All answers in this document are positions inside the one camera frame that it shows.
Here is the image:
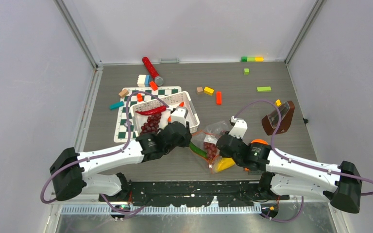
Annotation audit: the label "orange fake carrot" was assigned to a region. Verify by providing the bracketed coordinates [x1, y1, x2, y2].
[168, 102, 184, 123]

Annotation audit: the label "green yellow block row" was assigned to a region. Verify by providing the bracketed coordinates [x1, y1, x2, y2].
[240, 56, 264, 63]

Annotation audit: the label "red rectangular block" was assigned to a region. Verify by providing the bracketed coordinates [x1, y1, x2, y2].
[216, 91, 222, 105]

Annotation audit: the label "red fake chili pepper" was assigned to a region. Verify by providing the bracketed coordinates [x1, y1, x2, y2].
[136, 106, 167, 116]

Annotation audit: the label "green white chessboard mat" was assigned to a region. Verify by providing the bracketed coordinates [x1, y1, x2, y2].
[114, 86, 185, 143]

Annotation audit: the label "white plastic basket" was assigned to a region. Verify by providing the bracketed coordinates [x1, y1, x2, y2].
[130, 91, 201, 136]

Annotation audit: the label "white blue toy block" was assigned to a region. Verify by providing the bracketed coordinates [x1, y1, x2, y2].
[136, 74, 151, 87]

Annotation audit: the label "purple fake grapes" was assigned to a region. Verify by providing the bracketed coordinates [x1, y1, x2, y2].
[139, 113, 162, 134]

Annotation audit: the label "tan wooden block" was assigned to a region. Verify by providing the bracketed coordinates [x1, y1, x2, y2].
[118, 88, 129, 98]

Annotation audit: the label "yellow fake banana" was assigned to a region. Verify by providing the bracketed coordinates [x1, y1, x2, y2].
[212, 157, 236, 173]

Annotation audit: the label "teal block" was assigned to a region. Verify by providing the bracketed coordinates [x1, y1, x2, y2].
[109, 101, 124, 110]

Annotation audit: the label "flat green block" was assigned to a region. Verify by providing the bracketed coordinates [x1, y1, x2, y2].
[256, 86, 272, 93]

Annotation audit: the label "pink fake grapes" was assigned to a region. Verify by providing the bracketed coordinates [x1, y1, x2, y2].
[203, 142, 218, 160]

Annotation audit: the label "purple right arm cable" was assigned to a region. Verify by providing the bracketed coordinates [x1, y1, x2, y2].
[233, 99, 373, 224]

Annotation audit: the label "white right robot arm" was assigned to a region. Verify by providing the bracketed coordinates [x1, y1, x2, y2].
[216, 134, 362, 214]

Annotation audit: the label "clear zip top bag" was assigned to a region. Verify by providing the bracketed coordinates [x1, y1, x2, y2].
[190, 121, 230, 174]

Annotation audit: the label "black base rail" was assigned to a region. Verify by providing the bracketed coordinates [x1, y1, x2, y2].
[95, 180, 289, 207]

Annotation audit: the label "white slotted cable duct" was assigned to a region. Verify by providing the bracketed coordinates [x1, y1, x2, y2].
[60, 203, 261, 215]

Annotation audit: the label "green fake chili pepper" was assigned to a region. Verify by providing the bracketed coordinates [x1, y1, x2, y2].
[189, 142, 208, 160]

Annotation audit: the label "red block near tube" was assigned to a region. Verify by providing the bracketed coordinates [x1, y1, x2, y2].
[149, 81, 158, 91]

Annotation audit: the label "red cylinder tube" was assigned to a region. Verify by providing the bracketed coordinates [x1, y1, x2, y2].
[142, 57, 164, 86]

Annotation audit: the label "brown wooden cube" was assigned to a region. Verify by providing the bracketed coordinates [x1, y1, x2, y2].
[196, 86, 203, 95]

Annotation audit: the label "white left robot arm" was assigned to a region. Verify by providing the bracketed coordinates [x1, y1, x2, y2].
[50, 121, 192, 201]

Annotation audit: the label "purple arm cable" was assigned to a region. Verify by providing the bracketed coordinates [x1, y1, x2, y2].
[233, 99, 373, 224]
[40, 91, 174, 220]

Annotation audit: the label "small red block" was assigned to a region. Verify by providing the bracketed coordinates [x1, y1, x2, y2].
[136, 93, 143, 102]

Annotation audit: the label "orange S-shaped track piece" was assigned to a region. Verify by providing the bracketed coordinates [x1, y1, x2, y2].
[244, 139, 271, 171]

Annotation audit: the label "brown box with lid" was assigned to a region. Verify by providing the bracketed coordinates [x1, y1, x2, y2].
[261, 100, 296, 136]

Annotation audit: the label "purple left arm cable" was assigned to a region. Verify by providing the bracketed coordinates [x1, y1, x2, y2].
[40, 91, 174, 220]

